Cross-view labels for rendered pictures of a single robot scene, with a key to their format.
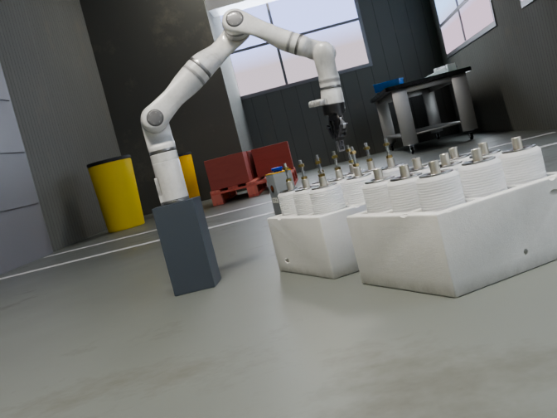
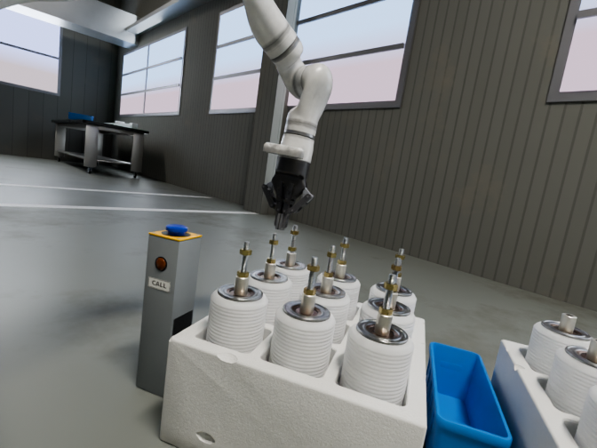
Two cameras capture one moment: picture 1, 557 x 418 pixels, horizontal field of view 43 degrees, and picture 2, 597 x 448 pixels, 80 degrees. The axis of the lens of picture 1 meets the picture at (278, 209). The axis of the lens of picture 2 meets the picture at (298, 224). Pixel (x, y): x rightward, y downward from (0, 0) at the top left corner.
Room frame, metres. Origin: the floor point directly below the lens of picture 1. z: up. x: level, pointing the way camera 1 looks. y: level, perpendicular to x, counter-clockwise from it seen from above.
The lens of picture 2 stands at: (1.82, 0.33, 0.47)
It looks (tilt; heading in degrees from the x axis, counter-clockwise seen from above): 8 degrees down; 310
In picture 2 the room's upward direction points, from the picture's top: 8 degrees clockwise
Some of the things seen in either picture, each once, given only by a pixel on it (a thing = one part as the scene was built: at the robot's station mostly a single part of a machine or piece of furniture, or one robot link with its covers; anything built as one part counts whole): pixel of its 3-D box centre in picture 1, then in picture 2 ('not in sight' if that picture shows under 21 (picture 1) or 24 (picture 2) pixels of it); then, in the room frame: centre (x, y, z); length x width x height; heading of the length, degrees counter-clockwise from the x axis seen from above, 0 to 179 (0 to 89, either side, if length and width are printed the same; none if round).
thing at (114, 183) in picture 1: (118, 194); not in sight; (7.09, 1.53, 0.35); 0.46 x 0.45 x 0.71; 175
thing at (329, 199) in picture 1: (331, 216); (370, 388); (2.03, -0.14, 0.16); 0.10 x 0.10 x 0.18
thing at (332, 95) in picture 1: (326, 95); (293, 144); (2.36, -0.25, 0.52); 0.11 x 0.09 x 0.06; 108
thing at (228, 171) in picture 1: (254, 171); not in sight; (7.63, 0.16, 0.23); 1.27 x 0.88 x 0.46; 178
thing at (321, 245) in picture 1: (352, 229); (313, 369); (2.19, -0.21, 0.09); 0.39 x 0.39 x 0.18; 22
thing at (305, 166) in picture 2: (335, 115); (290, 178); (2.37, -0.26, 0.45); 0.08 x 0.08 x 0.09
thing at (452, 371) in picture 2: not in sight; (456, 408); (1.96, -0.39, 0.06); 0.30 x 0.11 x 0.12; 113
